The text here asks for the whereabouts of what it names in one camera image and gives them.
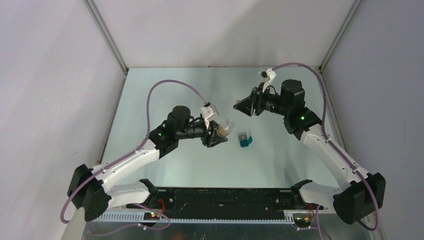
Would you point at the aluminium frame post left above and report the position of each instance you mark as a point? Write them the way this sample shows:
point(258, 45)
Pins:
point(106, 34)

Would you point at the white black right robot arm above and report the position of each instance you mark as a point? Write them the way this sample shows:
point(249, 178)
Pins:
point(359, 193)

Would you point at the teal and clear pill box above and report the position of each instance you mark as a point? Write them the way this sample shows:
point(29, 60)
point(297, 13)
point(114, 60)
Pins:
point(245, 139)

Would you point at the aluminium frame post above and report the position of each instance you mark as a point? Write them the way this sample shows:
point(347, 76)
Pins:
point(340, 34)
point(106, 34)

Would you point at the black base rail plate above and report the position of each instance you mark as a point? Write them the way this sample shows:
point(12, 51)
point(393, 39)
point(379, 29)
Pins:
point(226, 203)

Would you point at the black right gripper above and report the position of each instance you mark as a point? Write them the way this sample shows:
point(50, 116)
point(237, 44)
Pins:
point(254, 101)

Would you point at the white slotted cable duct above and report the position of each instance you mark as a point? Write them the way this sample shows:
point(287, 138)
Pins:
point(150, 217)

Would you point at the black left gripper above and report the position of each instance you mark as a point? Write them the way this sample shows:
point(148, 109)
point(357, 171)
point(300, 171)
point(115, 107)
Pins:
point(214, 138)

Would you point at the aluminium right side rail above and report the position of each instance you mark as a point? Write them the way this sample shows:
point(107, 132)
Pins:
point(329, 108)

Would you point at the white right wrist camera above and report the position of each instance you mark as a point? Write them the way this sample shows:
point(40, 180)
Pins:
point(268, 76)

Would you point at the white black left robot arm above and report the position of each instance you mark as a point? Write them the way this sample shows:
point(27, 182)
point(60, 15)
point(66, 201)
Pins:
point(98, 189)

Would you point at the aluminium frame post right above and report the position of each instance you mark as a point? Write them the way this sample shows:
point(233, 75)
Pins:
point(340, 34)

